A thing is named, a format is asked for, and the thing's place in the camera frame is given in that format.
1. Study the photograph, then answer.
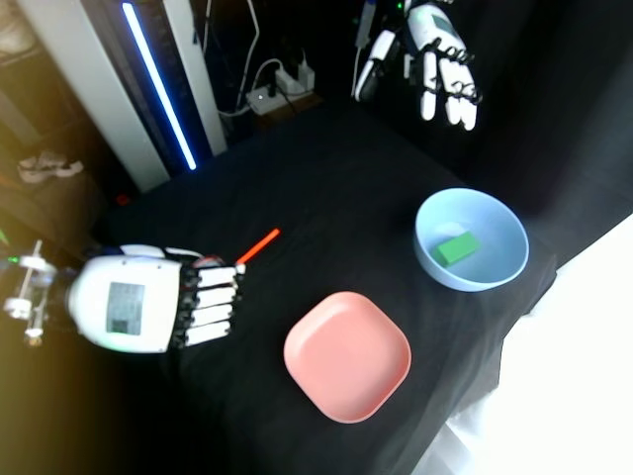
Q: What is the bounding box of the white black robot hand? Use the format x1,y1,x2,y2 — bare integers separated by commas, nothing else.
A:
66,243,247,355
352,2,485,133

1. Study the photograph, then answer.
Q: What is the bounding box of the red stick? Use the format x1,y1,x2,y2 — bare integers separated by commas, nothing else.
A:
235,228,282,267

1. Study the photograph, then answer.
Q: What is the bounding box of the green block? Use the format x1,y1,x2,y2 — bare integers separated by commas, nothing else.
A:
433,232,483,269

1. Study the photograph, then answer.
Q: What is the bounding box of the pink square plate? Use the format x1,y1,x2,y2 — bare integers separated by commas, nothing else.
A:
283,291,412,425

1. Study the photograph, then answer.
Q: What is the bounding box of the light blue bowl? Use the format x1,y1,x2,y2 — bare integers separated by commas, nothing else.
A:
412,187,530,293

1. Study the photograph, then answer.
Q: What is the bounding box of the white plug adapter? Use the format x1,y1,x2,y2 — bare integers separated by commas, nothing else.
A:
295,53,317,84

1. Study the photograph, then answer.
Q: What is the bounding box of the white crumpled object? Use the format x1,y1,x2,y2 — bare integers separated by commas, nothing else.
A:
17,149,86,186

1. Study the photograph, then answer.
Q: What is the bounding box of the white power strip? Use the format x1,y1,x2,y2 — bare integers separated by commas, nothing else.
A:
245,66,317,113

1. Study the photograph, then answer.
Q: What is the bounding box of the black table cloth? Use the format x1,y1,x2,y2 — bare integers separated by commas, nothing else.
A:
91,96,563,475

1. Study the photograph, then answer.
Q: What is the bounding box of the blue-white LED light strip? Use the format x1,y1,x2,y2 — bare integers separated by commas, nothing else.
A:
121,1,199,172

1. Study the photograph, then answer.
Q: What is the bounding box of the white column with dark panel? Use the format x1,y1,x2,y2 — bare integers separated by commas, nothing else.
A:
17,0,229,194

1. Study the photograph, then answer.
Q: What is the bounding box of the white cloth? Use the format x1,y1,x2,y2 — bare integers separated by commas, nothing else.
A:
409,212,633,475

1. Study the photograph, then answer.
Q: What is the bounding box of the thin white hanging cable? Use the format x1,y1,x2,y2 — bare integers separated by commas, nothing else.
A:
350,0,378,99

